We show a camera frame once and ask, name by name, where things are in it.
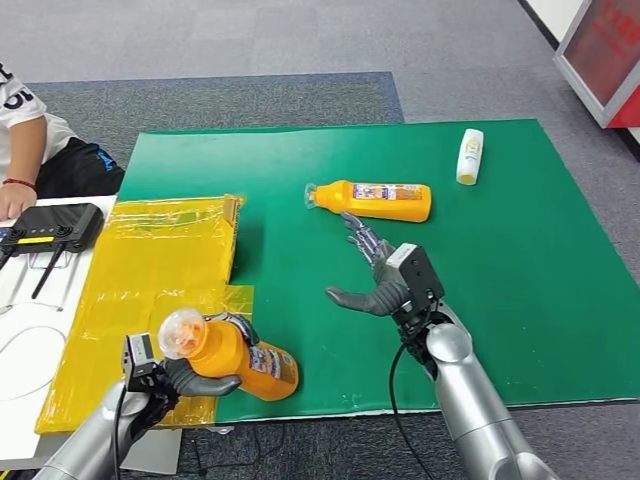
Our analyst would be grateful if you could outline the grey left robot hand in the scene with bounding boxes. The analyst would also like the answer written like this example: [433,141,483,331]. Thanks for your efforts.
[165,312,261,399]

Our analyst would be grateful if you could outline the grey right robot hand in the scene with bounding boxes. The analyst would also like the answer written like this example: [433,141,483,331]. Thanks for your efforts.
[325,211,410,318]

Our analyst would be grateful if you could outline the person's hand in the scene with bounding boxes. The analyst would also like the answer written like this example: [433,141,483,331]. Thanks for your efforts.
[0,184,38,223]

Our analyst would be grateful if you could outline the orange bottle with clear cap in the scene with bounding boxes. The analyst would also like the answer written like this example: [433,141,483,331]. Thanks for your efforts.
[157,307,300,403]
[303,180,432,225]

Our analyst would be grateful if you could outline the small white bottle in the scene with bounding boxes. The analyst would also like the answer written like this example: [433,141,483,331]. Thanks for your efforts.
[455,128,485,187]

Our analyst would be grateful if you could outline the black router with antennas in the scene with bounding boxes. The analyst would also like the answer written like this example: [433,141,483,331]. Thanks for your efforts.
[0,203,105,301]

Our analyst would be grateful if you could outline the person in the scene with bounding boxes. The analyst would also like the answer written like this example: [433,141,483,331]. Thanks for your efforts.
[0,61,126,223]

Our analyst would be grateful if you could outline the yellow plastic sheet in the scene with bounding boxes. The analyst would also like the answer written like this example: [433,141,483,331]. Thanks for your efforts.
[35,195,254,435]

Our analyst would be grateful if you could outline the green table mat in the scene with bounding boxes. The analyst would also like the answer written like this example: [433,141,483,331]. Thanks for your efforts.
[117,119,640,425]

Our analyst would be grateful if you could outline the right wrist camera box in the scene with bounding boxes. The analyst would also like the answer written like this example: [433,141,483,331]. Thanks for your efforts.
[385,243,446,319]

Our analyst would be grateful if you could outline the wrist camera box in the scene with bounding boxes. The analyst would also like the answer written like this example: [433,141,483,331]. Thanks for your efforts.
[385,243,446,319]
[122,333,157,393]

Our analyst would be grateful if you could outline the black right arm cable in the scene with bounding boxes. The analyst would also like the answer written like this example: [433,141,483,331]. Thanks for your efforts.
[387,341,436,480]

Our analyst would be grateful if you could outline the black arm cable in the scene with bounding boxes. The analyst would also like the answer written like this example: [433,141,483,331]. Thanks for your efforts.
[387,341,436,480]
[112,397,127,480]

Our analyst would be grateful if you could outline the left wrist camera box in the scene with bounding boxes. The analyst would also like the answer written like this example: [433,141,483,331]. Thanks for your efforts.
[122,333,157,393]

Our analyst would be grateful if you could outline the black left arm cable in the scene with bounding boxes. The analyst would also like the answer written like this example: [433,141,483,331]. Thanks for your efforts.
[112,397,127,480]

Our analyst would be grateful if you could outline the red panel white frame cabinet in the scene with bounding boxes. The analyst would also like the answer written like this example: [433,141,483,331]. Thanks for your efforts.
[553,0,640,130]

